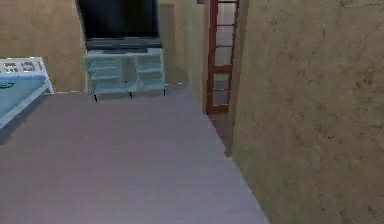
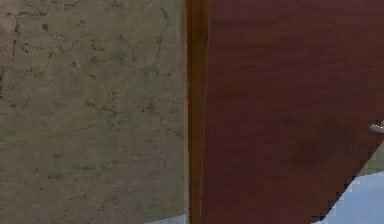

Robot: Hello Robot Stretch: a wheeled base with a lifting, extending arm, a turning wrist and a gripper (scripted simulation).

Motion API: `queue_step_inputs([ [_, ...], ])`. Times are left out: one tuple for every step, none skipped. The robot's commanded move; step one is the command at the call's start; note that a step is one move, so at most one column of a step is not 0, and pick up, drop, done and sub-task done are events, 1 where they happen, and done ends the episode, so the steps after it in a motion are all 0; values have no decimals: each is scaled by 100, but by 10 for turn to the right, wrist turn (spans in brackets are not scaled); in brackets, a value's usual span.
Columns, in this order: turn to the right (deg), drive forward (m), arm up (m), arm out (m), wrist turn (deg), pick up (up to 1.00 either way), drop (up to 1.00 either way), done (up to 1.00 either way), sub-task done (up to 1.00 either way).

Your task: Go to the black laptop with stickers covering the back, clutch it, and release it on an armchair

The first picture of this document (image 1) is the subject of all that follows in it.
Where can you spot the pale blue white-framed bed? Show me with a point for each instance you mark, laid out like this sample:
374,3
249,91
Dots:
16,90

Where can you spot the black television set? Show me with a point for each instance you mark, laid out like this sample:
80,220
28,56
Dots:
120,20

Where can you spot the pale blue television stand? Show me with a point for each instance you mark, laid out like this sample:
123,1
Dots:
125,71

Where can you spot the red brown glazed door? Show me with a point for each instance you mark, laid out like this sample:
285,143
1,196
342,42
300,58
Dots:
221,56

